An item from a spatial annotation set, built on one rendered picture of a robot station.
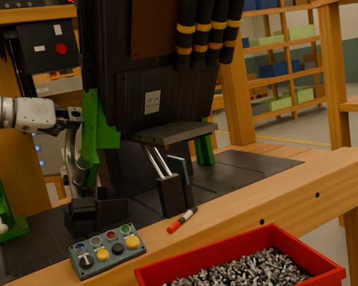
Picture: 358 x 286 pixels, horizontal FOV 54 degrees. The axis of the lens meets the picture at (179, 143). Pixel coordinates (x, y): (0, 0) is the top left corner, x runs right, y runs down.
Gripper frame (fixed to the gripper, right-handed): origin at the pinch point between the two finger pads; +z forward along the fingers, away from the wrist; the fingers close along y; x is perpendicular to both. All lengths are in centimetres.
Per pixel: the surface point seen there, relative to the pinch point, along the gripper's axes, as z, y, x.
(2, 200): -15.2, -10.9, 25.2
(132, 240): 6.5, -41.3, -6.1
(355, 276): 98, -55, 11
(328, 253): 173, -27, 70
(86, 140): 2.8, -7.9, -0.4
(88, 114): 2.3, -4.5, -7.0
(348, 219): 91, -39, -4
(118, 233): 4.7, -38.3, -3.8
